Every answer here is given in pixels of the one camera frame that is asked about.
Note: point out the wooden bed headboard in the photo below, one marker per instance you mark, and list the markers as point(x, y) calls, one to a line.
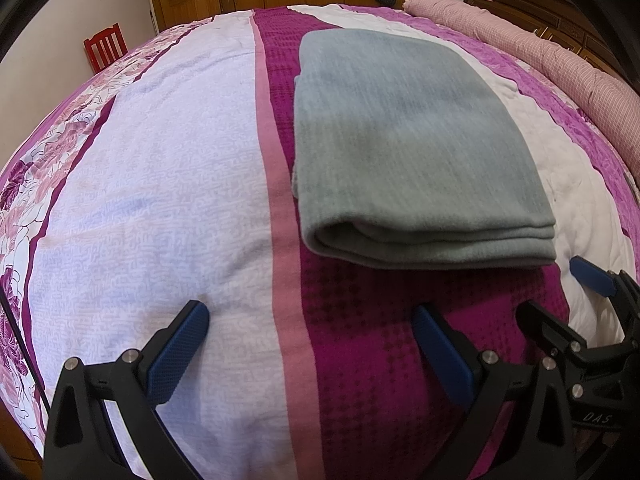
point(540, 5)

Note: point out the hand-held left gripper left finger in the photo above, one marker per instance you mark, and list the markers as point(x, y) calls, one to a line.
point(177, 355)

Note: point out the red wooden chair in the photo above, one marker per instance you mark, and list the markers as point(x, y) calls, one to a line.
point(105, 47)

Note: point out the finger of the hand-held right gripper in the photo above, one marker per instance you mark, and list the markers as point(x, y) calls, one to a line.
point(592, 275)
point(542, 327)

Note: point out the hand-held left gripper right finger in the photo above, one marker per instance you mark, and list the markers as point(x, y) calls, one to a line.
point(445, 357)

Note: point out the purple floral blanket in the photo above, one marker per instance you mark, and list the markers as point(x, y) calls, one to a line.
point(150, 210)

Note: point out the long pink checked pillow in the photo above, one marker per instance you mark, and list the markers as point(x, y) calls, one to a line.
point(525, 35)

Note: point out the grey pants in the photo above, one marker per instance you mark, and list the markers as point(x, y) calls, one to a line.
point(400, 135)

